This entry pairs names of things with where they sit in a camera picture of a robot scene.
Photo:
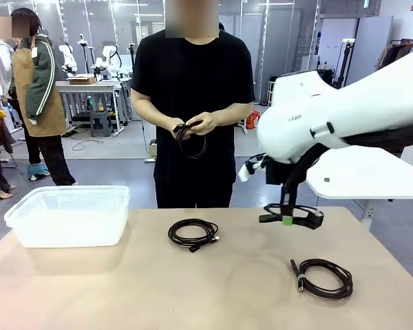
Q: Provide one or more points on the clothes rack with coats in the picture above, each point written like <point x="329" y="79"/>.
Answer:
<point x="395" y="53"/>

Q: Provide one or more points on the brown cardboard box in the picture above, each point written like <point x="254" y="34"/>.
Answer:
<point x="82" y="80"/>

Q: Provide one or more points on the person's right hand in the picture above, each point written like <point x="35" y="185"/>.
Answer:
<point x="173" y="125"/>

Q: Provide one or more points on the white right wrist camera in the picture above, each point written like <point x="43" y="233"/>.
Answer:
<point x="245" y="173"/>

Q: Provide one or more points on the white shoe rack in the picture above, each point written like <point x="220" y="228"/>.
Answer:
<point x="272" y="91"/>

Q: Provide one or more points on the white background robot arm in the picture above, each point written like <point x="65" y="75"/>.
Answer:
<point x="108" y="60"/>
<point x="69" y="56"/>

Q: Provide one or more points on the grey workbench table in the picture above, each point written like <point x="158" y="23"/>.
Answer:
<point x="89" y="87"/>

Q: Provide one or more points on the orange red object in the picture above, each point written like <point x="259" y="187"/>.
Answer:
<point x="253" y="119"/>

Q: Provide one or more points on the translucent white plastic container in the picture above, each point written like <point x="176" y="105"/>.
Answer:
<point x="69" y="220"/>

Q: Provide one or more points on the grey partition panel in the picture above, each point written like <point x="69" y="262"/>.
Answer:
<point x="368" y="44"/>

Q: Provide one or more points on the person in green jacket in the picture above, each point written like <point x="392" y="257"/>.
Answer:
<point x="38" y="86"/>

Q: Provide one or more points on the person in black t-shirt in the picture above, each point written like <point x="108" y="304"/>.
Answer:
<point x="192" y="75"/>

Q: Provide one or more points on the person's left hand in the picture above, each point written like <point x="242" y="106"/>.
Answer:
<point x="204" y="122"/>

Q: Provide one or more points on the person's right forearm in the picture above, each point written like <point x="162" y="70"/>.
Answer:
<point x="144" y="110"/>

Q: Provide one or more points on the grey plastic stool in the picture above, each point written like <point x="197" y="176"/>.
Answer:
<point x="101" y="122"/>

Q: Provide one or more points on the white desk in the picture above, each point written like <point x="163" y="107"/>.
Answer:
<point x="365" y="178"/>

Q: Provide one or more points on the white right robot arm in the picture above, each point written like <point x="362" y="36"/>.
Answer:
<point x="330" y="103"/>

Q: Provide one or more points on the black luggage bag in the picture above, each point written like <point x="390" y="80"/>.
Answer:
<point x="325" y="77"/>

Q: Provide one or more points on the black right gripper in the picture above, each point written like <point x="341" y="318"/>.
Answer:
<point x="277" y="172"/>

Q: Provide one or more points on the person's left forearm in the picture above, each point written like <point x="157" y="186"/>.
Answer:
<point x="234" y="111"/>

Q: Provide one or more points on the black camera stand pole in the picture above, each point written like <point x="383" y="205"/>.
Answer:
<point x="346" y="62"/>

